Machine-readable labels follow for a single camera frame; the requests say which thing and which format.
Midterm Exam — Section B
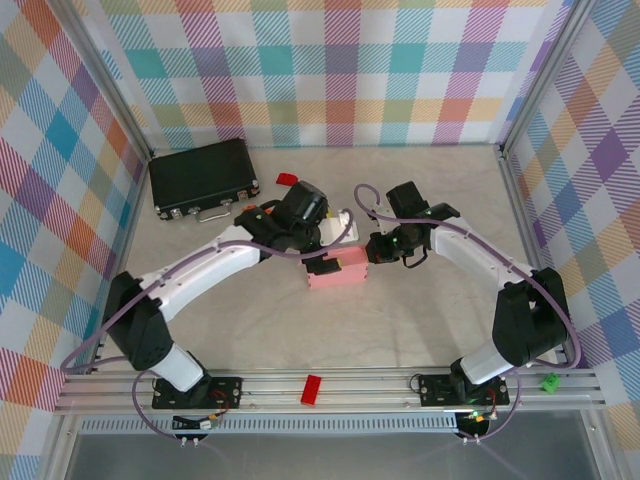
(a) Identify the black carrying case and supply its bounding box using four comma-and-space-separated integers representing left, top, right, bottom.
148, 138, 262, 224

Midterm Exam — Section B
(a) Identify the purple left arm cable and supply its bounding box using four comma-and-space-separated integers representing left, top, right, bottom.
59, 208, 356, 444

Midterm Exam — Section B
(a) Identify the aluminium frame post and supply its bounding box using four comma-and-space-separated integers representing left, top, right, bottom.
497, 0, 601, 156
47, 0, 154, 159

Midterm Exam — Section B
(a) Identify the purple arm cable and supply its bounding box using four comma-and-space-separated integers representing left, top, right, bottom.
353, 183, 581, 444
59, 208, 356, 444

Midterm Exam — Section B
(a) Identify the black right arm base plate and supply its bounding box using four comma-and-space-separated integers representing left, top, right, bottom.
417, 372, 511, 407

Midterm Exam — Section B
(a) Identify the grey metal sheet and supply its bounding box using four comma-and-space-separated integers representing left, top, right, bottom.
44, 409, 611, 480

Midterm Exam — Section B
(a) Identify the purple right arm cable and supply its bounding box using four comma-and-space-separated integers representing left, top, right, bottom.
353, 183, 581, 444

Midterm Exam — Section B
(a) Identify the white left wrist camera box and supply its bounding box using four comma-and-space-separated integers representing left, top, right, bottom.
319, 208, 362, 250

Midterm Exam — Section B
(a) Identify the wide aluminium base rail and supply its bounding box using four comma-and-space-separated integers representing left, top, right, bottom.
53, 368, 609, 417

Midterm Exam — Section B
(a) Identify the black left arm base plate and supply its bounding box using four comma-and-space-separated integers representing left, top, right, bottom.
152, 375, 245, 410

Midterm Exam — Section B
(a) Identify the pink paper box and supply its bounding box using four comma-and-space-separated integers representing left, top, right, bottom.
304, 244, 370, 290

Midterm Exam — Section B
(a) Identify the black connector board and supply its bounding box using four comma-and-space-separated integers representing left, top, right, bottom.
171, 413, 222, 446
455, 409, 494, 442

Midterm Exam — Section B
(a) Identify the grey slotted cable duct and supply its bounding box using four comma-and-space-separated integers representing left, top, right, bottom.
79, 417, 459, 437

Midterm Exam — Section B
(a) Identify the long red toy brick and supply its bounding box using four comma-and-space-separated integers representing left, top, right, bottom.
299, 373, 324, 405

